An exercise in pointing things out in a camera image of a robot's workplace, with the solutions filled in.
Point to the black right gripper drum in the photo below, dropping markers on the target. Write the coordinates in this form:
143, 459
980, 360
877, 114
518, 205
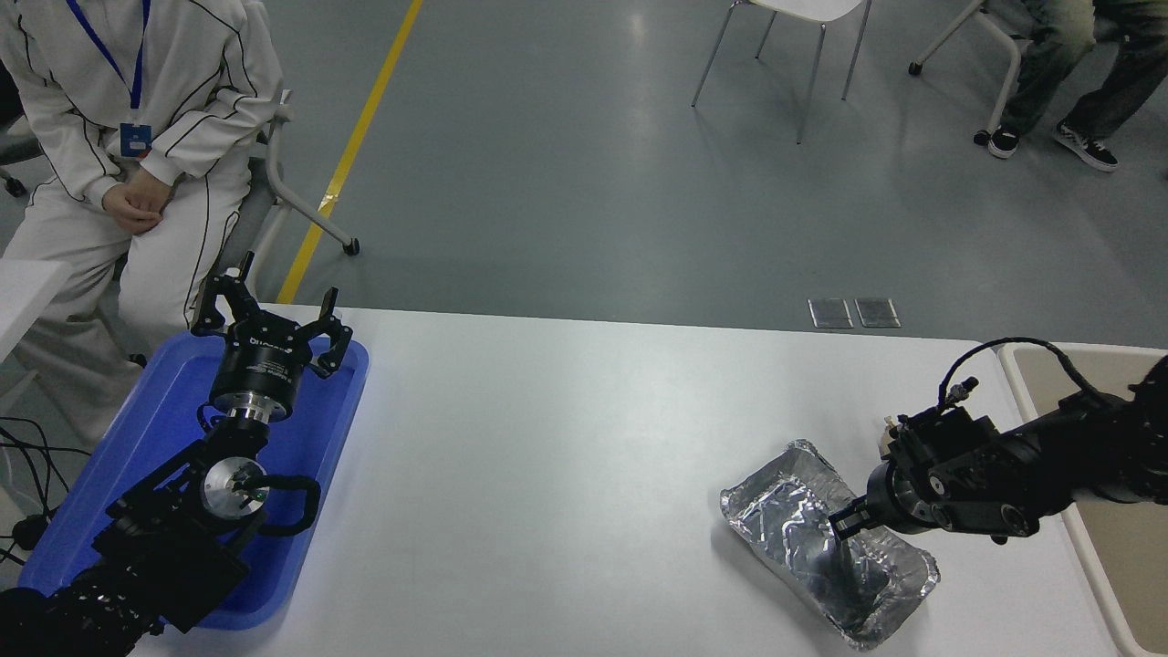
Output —
890, 497

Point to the blue plastic tray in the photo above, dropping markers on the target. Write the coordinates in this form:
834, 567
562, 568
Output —
155, 411

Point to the seated person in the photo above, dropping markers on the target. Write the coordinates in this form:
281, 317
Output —
82, 91

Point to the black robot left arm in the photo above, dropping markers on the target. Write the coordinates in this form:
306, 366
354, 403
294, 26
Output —
155, 547

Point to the seated person's left hand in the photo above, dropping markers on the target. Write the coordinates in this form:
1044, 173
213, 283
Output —
151, 190

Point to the seated person's right hand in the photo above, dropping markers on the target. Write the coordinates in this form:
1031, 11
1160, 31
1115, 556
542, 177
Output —
132, 217

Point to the foil tray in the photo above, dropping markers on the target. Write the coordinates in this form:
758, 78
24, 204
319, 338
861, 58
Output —
776, 511

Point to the crumpled tan paper ball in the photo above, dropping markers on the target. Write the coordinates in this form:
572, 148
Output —
886, 436

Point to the large pale bin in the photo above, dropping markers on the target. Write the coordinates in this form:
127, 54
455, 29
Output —
1113, 566

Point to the person with black shoes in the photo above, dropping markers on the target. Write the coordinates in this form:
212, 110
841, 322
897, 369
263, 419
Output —
1049, 55

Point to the metal floor socket plate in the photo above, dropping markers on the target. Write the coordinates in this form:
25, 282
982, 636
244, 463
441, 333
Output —
830, 313
878, 312

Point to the white wheeled office chair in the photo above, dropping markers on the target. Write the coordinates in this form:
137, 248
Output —
294, 190

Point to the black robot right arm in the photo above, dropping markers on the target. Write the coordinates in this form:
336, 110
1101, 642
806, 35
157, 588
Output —
1031, 465

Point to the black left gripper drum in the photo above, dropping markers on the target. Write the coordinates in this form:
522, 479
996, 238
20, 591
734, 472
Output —
263, 365

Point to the white chair with metal legs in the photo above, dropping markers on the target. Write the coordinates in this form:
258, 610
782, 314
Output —
812, 7

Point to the white wheeled chair frame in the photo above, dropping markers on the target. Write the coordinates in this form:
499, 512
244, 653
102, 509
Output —
1011, 78

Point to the white side desk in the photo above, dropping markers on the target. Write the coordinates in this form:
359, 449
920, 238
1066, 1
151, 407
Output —
27, 292

